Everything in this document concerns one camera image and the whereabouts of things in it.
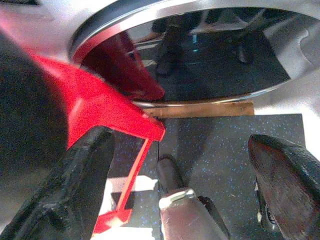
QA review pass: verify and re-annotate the black speckled rubber mat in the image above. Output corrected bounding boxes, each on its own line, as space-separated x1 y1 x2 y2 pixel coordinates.
107 113 311 240

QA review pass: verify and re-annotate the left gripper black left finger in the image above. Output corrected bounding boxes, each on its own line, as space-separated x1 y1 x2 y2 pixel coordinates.
0 125 116 240

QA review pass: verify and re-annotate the chrome-ringed dark washer door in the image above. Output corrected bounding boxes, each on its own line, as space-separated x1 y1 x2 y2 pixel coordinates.
69 0 320 109

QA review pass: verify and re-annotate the white washing machine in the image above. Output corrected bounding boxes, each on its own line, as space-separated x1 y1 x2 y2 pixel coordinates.
0 0 320 118

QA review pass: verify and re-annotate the brown wooden board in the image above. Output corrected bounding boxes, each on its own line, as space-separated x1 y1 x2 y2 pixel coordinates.
141 100 255 119

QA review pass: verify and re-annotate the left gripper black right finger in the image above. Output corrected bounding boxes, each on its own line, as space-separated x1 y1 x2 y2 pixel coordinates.
247 134 320 240

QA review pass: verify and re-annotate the red plastic stool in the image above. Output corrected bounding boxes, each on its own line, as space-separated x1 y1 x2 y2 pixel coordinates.
0 4 166 237

